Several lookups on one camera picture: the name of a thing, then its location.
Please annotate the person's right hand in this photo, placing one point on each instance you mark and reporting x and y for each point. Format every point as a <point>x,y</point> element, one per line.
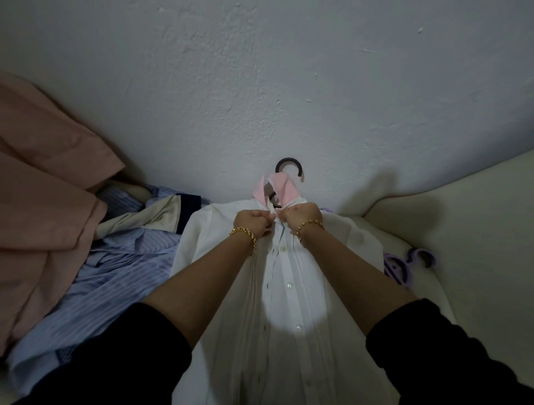
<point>298,215</point>

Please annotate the person's left hand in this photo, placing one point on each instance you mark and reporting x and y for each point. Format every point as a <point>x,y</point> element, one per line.
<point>251,222</point>

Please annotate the person's right fingers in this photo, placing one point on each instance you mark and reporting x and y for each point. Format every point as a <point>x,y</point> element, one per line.
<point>287,213</point>

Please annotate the person's left fingers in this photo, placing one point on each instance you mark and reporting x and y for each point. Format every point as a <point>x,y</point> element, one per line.
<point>266,215</point>

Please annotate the white shirt with pink collar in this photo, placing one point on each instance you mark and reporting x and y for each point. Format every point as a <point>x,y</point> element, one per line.
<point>283,317</point>

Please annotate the person's left forearm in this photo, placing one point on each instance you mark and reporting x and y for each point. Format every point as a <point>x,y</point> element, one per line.
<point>200,288</point>

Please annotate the person's right forearm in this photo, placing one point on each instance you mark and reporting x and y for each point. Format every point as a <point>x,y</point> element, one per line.
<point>354,279</point>

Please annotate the dark clothes hanger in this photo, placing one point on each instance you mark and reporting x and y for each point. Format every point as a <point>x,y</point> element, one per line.
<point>288,166</point>

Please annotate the beige and navy garment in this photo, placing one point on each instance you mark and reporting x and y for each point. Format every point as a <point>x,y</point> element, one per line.
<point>150,215</point>

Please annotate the purple clothes hanger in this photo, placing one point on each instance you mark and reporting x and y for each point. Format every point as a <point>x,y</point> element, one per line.
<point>402,265</point>

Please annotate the blue striped shirt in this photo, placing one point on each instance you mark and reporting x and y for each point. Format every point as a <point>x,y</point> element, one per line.
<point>104,283</point>

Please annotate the pink cloth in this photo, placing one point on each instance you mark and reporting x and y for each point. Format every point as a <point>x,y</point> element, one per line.
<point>46,200</point>

